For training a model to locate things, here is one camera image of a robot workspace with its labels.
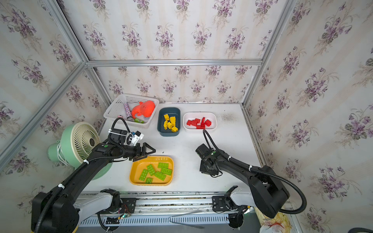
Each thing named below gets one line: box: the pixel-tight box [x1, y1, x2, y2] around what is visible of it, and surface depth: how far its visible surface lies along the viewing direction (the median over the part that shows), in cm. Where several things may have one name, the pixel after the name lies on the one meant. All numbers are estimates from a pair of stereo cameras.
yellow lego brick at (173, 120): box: [169, 116, 177, 127], surface depth 109 cm
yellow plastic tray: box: [129, 155, 174, 186], surface depth 86 cm
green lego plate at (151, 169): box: [146, 164, 156, 176], surface depth 86 cm
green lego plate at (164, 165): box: [157, 162, 170, 169], surface depth 88 cm
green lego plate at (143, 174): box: [138, 168, 149, 182], surface depth 85 cm
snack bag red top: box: [253, 206, 292, 233], surface depth 65 cm
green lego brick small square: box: [145, 177, 153, 184], surface depth 82 cm
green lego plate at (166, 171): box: [161, 167, 173, 176], surface depth 86 cm
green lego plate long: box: [153, 170, 167, 182], surface depth 84 cm
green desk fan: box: [47, 121, 113, 181], surface depth 67 cm
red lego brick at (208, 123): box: [204, 119, 212, 127], surface depth 108 cm
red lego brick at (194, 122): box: [191, 118, 201, 127], surface depth 110 cm
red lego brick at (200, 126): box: [196, 123, 206, 130], surface depth 106 cm
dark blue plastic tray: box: [157, 106, 182, 137], surface depth 106 cm
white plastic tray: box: [183, 111, 218, 134], surface depth 109 cm
